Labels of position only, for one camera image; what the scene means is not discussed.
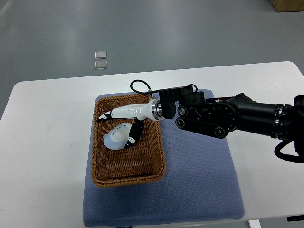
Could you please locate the upper metal floor plate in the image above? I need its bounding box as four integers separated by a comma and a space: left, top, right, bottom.
95, 51, 107, 59

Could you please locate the metal floor plate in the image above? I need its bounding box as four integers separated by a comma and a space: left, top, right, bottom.
94, 60, 107, 70
95, 51, 107, 59

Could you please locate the blue fabric mat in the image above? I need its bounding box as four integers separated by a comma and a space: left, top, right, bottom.
82, 89, 246, 227

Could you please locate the light blue plush toy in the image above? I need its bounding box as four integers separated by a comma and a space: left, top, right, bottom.
103, 123, 132, 150

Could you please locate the lower metal floor plate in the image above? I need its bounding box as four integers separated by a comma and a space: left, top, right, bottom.
94, 60, 107, 70

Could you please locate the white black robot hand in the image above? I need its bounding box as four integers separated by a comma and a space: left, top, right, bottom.
96, 100, 153, 149

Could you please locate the brown wicker basket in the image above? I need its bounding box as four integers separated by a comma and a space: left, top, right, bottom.
91, 94, 166, 188

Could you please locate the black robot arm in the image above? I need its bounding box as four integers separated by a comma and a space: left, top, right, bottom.
97, 84, 304, 163

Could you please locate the cardboard box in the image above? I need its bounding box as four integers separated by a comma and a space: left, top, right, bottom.
270, 0, 304, 12

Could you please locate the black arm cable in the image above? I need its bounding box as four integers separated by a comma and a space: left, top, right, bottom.
130, 79, 160, 95

